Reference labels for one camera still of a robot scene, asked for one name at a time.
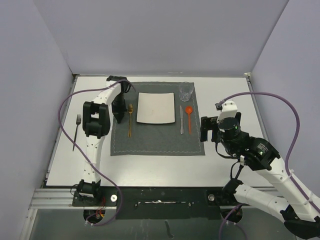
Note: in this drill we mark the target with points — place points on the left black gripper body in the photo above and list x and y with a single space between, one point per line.
118 105

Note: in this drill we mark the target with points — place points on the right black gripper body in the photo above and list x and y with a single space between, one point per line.
230 149

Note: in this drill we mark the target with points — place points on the copper coloured small object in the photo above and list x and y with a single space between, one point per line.
130 111

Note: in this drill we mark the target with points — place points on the orange plastic spoon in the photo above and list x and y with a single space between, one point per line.
189 111

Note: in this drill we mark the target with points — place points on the silver table knife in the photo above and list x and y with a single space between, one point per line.
181 112

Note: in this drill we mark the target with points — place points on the grey cloth placemat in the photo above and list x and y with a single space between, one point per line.
157 139

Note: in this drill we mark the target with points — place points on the white rectangular plate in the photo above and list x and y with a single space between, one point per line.
156 108

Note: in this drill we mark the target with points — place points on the black metal fork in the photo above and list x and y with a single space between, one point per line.
78 122

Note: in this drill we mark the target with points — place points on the clear drinking glass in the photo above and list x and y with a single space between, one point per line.
186 90

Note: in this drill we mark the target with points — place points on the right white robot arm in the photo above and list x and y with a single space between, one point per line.
293 209

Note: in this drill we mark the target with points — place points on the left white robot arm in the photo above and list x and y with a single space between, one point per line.
96 125

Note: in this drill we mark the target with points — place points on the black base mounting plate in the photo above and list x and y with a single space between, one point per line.
161 203

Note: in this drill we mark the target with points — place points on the aluminium frame rail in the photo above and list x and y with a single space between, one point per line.
50 198

